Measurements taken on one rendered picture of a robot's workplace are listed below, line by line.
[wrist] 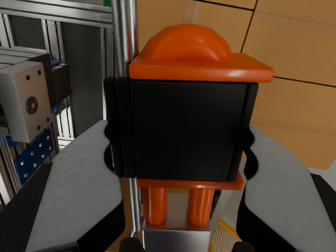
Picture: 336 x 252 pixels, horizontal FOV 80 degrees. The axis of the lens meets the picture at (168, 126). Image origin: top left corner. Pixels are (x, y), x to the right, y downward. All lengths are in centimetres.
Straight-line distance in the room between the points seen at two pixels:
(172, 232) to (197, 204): 4
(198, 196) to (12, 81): 35
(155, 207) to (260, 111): 79
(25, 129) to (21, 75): 10
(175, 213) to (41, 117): 37
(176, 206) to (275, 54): 74
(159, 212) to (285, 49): 78
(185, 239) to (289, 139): 90
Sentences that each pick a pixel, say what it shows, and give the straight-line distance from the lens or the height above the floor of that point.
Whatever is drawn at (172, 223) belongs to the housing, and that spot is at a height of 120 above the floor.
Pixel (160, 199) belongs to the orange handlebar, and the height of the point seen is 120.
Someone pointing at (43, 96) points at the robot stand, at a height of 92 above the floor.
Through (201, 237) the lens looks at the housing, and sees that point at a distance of 21.
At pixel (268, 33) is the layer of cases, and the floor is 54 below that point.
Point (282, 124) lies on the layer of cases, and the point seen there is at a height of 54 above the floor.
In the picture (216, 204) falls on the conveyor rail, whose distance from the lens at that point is 115.
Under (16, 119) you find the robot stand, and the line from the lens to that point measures 46.
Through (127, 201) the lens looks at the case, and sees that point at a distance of 88.
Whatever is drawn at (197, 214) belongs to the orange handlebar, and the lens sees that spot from 19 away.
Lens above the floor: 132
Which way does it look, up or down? 61 degrees down
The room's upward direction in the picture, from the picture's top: 179 degrees counter-clockwise
